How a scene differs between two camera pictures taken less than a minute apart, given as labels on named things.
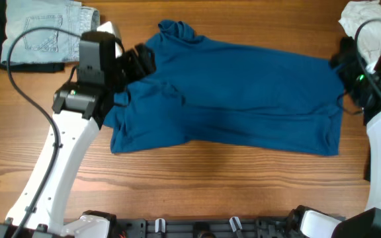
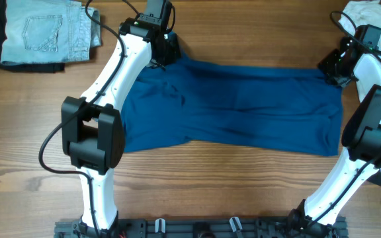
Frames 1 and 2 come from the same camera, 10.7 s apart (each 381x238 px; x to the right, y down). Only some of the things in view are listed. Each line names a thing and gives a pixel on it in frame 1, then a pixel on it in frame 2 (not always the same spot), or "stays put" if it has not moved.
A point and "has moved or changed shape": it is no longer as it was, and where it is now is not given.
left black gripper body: (131, 69) → (170, 51)
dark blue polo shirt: (206, 92) has moved or changed shape
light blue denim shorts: (46, 30) stays put
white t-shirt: (374, 26) stays put
